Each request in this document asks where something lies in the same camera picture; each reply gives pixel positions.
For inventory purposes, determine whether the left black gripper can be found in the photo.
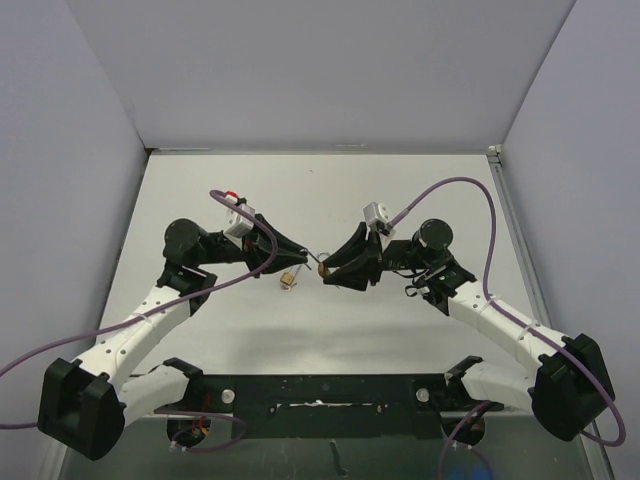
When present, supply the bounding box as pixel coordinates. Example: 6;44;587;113
197;216;308;279

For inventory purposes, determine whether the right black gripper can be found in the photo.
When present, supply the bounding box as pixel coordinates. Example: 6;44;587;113
322;224;432;289

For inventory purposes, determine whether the wide brass padlock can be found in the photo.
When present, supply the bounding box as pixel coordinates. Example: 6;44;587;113
308;251;330;278

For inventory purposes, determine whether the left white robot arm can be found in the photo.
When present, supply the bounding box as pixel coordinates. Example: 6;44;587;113
37;215;308;460

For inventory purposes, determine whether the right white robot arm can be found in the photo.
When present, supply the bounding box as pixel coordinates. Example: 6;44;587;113
318;219;615;441

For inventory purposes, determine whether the left long-shackle brass padlock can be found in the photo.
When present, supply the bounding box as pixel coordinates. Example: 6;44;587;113
279;265;303;292

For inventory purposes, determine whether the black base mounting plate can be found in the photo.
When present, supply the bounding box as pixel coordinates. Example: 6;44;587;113
165;374;478;440

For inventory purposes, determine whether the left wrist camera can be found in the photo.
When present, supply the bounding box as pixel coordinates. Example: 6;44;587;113
224;203;255;240

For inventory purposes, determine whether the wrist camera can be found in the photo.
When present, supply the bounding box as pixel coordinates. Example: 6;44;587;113
363;202;393;236
224;203;255;240

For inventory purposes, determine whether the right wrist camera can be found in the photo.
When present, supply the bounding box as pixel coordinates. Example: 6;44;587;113
363;202;393;236

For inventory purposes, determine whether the aluminium frame rail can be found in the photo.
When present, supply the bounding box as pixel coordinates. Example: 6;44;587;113
487;143;584;381

